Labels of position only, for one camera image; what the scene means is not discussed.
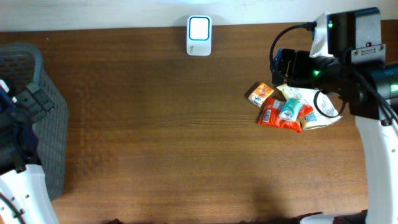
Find orange tissue pack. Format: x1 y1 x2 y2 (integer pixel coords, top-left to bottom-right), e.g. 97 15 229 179
248 83 274 107

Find teal tissue pack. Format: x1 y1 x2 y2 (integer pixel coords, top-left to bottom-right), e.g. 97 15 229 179
279 98 303 121

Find cream snack bag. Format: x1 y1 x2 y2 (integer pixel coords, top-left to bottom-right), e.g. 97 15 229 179
277 84 343 130

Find red snack bag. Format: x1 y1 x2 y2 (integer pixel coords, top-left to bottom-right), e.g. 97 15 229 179
258 98 313 133

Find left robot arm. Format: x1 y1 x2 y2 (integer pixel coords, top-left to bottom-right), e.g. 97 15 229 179
1 76 58 223

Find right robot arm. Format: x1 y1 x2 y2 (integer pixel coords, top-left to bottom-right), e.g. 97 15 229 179
269 7 397 223

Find white barcode scanner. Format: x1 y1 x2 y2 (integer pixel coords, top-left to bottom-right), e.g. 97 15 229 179
186 15 213 56

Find grey plastic mesh basket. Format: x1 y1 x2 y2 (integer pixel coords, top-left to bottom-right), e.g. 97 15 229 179
1 43 69 201

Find right black cable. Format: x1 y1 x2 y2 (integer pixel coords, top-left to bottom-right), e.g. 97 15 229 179
269 21 398 125

